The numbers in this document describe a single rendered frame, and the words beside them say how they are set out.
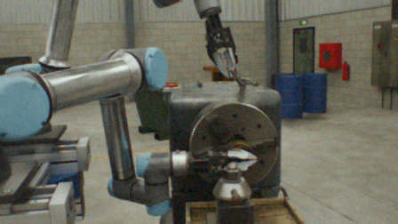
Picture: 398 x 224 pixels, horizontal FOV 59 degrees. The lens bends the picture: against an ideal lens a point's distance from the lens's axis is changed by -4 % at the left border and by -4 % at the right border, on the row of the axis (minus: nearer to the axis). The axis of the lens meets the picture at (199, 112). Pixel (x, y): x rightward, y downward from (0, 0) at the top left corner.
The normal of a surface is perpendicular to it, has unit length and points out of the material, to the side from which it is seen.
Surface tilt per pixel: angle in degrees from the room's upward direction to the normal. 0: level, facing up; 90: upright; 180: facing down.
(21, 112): 91
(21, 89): 91
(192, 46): 90
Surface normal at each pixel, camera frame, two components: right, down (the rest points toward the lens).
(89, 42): 0.35, 0.14
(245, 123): 0.05, 0.16
